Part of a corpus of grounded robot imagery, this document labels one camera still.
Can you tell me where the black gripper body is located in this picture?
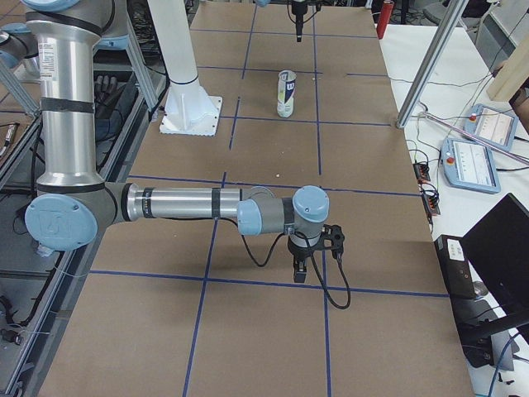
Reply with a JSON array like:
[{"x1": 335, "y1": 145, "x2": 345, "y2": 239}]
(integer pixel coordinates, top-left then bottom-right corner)
[
  {"x1": 291, "y1": 0, "x2": 308, "y2": 22},
  {"x1": 288, "y1": 239, "x2": 322, "y2": 268}
]

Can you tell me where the clear tennis ball can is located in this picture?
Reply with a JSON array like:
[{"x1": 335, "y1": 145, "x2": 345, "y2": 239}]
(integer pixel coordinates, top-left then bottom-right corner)
[{"x1": 277, "y1": 69, "x2": 297, "y2": 118}]

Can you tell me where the red cylinder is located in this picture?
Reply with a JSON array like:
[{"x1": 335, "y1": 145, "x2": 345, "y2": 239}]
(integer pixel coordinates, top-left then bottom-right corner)
[{"x1": 376, "y1": 0, "x2": 394, "y2": 40}]

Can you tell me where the orange black connector block near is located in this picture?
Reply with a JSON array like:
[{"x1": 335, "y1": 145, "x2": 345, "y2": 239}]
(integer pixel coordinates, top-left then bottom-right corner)
[{"x1": 419, "y1": 182, "x2": 441, "y2": 217}]

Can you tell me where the orange black connector block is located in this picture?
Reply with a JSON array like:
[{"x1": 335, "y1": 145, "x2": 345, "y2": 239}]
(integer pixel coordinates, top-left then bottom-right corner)
[
  {"x1": 419, "y1": 182, "x2": 441, "y2": 217},
  {"x1": 412, "y1": 162, "x2": 431, "y2": 183}
]

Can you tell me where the orange black connector block far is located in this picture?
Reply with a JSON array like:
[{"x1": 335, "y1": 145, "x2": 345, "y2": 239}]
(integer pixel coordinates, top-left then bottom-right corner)
[{"x1": 412, "y1": 162, "x2": 431, "y2": 183}]

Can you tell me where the black desktop computer box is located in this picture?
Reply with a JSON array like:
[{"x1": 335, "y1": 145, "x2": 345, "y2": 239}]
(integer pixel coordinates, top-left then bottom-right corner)
[{"x1": 435, "y1": 235, "x2": 475, "y2": 299}]

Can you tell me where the near teach pendant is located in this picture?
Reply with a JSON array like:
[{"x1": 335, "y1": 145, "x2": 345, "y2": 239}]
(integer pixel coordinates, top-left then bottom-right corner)
[{"x1": 441, "y1": 138, "x2": 501, "y2": 194}]

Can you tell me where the teach pendant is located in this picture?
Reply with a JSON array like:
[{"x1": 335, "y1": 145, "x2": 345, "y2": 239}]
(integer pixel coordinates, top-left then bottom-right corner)
[
  {"x1": 441, "y1": 138, "x2": 501, "y2": 194},
  {"x1": 464, "y1": 103, "x2": 519, "y2": 151}
]

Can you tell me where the black computer monitor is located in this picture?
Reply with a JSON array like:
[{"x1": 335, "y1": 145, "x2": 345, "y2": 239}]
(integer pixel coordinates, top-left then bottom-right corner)
[{"x1": 461, "y1": 193, "x2": 528, "y2": 308}]

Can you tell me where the black glove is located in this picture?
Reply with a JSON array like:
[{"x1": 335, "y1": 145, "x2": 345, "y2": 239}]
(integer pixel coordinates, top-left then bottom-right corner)
[{"x1": 94, "y1": 74, "x2": 125, "y2": 119}]

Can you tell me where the wooden board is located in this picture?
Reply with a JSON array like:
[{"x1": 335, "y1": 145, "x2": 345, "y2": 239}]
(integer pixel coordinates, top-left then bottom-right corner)
[{"x1": 487, "y1": 37, "x2": 529, "y2": 102}]

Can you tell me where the far teach pendant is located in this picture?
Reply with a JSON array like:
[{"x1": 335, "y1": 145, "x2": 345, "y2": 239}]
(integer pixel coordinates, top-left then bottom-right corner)
[{"x1": 464, "y1": 103, "x2": 519, "y2": 151}]

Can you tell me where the silver rod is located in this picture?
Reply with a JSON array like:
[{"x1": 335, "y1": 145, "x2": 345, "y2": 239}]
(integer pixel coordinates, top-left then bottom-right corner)
[{"x1": 422, "y1": 112, "x2": 529, "y2": 166}]

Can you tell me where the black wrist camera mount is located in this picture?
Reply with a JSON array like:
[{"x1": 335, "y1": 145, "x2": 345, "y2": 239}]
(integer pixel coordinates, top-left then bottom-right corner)
[{"x1": 320, "y1": 224, "x2": 346, "y2": 261}]

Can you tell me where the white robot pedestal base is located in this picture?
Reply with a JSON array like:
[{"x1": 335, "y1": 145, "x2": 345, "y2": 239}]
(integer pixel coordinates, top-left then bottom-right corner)
[{"x1": 148, "y1": 0, "x2": 222, "y2": 136}]

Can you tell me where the aluminium frame post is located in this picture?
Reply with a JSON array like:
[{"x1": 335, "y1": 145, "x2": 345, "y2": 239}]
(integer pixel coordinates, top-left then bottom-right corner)
[{"x1": 396, "y1": 0, "x2": 469, "y2": 129}]

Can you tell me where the blue cable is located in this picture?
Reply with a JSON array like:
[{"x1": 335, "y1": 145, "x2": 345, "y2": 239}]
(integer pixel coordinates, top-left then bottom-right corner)
[{"x1": 487, "y1": 330, "x2": 522, "y2": 397}]

